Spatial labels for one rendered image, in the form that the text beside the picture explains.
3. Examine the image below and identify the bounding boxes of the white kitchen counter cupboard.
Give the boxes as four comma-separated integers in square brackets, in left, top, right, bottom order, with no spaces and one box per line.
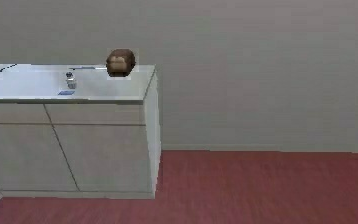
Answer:
[0,63,162,212]

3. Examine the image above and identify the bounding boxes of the brown bread loaf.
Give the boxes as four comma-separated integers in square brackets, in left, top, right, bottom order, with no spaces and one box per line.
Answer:
[105,48,137,78]

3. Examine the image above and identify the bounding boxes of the grey flat knife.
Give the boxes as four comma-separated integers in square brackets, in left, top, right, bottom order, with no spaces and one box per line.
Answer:
[69,65,108,71]

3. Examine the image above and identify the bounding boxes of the thin black utensil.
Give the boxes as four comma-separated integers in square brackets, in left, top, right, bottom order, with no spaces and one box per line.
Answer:
[0,63,18,74]

